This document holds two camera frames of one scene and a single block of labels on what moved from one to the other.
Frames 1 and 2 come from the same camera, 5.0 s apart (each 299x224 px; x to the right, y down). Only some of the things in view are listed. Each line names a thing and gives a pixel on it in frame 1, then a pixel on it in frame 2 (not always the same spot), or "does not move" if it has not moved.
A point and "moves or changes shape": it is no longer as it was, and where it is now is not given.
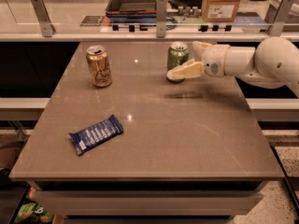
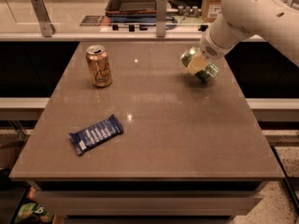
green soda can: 177,54 moves or changes shape
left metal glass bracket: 41,10 does not move
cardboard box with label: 220,3 does not move
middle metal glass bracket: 161,15 does not move
